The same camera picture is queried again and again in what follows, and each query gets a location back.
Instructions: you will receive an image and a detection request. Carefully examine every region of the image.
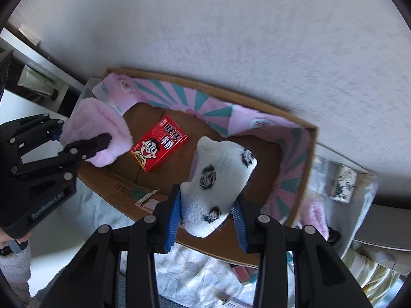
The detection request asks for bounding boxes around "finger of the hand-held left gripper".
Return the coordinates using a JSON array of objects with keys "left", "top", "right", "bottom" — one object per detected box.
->
[
  {"left": 0, "top": 113, "right": 66, "bottom": 145},
  {"left": 11, "top": 134, "right": 112, "bottom": 180}
]

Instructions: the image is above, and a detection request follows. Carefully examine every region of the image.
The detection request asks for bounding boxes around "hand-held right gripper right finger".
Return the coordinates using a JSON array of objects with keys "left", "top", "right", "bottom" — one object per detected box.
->
[{"left": 230, "top": 197, "right": 375, "bottom": 308}]

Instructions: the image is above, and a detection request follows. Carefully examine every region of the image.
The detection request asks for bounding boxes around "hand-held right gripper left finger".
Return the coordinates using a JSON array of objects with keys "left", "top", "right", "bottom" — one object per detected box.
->
[{"left": 39, "top": 184, "right": 182, "bottom": 308}]

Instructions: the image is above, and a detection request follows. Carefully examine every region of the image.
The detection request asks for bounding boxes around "pink fluffy sock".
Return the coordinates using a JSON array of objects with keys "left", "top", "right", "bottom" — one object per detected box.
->
[
  {"left": 59, "top": 98, "right": 134, "bottom": 168},
  {"left": 302, "top": 199, "right": 330, "bottom": 241}
]

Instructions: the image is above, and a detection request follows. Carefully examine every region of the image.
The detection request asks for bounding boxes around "brown cardboard box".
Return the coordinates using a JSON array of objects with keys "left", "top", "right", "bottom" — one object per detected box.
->
[{"left": 77, "top": 67, "right": 319, "bottom": 267}]

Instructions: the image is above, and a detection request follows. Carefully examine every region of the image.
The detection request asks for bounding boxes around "white sock with black spots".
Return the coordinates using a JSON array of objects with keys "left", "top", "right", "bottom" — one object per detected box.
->
[{"left": 179, "top": 136, "right": 258, "bottom": 238}]

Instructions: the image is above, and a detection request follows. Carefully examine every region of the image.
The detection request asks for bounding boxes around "person's left hand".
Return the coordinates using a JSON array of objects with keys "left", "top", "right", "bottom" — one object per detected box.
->
[{"left": 0, "top": 228, "right": 31, "bottom": 247}]

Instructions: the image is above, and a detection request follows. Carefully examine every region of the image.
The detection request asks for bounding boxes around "white tube with black cap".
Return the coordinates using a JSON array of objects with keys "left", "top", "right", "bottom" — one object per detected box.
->
[{"left": 17, "top": 65, "right": 60, "bottom": 101}]

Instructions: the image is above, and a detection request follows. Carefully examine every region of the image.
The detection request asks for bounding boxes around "small pink box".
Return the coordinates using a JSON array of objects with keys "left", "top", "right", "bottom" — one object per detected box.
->
[{"left": 232, "top": 265, "right": 257, "bottom": 284}]

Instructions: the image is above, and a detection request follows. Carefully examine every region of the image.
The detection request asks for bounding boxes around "floral printed cloth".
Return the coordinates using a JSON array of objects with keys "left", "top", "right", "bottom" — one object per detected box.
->
[{"left": 75, "top": 152, "right": 403, "bottom": 308}]

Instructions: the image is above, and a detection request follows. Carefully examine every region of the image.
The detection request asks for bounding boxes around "white shelf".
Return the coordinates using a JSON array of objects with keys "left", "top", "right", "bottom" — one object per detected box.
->
[{"left": 0, "top": 27, "right": 87, "bottom": 116}]

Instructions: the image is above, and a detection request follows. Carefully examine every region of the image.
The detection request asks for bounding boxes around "red milk carton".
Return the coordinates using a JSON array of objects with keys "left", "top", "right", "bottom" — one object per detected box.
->
[{"left": 130, "top": 114, "right": 188, "bottom": 172}]

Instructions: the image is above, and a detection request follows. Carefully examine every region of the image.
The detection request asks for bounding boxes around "small black object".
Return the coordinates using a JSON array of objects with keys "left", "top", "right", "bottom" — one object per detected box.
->
[{"left": 326, "top": 228, "right": 341, "bottom": 247}]

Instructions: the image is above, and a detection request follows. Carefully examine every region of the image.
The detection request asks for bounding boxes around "printed tissue packet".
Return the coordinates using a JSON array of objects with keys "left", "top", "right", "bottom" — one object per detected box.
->
[{"left": 329, "top": 165, "right": 358, "bottom": 203}]

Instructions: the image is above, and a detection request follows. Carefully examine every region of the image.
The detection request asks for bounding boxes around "pink and teal striped cloth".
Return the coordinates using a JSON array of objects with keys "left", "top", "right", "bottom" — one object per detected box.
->
[{"left": 93, "top": 72, "right": 313, "bottom": 225}]

